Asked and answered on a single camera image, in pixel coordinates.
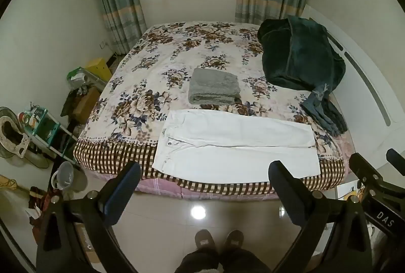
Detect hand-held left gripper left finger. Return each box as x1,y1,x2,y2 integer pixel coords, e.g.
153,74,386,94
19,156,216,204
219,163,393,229
36,162,141,273

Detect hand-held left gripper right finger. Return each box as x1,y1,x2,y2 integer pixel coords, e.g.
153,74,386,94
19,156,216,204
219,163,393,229
268,161,372,273

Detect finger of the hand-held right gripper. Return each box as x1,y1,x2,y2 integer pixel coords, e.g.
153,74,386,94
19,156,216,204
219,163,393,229
350,153,393,194
386,149,405,167

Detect white pants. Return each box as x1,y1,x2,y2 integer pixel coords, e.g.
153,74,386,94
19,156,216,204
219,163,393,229
152,109,321,184

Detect grey plastic bucket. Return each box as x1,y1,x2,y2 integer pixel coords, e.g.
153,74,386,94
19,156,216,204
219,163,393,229
51,161,88,192

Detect blue jeans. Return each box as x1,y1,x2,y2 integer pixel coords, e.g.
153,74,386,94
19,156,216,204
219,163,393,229
300,83,349,137

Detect person's right slipper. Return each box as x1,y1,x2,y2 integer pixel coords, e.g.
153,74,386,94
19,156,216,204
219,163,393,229
223,230,244,251

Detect person's slipper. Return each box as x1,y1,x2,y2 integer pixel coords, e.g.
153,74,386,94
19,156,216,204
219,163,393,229
194,229,216,250
223,230,244,251

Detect red patterned cloth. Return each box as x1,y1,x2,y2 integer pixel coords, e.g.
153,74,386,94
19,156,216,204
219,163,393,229
28,186,64,226

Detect brown cardboard box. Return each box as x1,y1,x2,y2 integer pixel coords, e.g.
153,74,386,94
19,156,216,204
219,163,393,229
73,88,102,123

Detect person's right leg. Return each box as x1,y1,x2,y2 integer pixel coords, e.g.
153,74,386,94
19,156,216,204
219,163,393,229
220,248,273,273

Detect person's leg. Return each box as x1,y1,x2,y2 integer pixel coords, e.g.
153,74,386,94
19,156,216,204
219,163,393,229
182,247,220,273
220,248,273,273

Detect person's left slipper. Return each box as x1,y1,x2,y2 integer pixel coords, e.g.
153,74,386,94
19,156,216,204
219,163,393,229
194,229,216,250

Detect teal shelf rack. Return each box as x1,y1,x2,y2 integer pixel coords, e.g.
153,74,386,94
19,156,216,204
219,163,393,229
24,104,78,163

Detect person's left leg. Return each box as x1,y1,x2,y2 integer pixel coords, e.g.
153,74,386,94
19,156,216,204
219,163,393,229
182,247,220,273

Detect grey folded towel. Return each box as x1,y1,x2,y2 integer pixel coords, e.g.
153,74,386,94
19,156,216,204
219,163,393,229
188,67,241,105

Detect white bed headboard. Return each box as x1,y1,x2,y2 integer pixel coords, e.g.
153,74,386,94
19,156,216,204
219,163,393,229
305,4,405,166

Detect bed with floral sheet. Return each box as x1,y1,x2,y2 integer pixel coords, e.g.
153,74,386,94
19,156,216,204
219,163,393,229
73,22,353,199

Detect yellow box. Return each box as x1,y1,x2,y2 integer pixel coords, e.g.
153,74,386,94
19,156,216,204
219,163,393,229
86,57,113,81

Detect green box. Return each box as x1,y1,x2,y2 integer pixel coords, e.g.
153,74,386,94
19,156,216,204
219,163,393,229
66,67,86,82

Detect standing fan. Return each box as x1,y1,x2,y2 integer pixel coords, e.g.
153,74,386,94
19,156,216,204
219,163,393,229
0,106,48,167

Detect dark green blanket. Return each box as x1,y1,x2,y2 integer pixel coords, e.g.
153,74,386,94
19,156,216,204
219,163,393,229
257,16,346,92

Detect orange cable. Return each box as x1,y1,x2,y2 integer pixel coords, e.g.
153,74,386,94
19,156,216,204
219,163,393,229
0,175,19,192

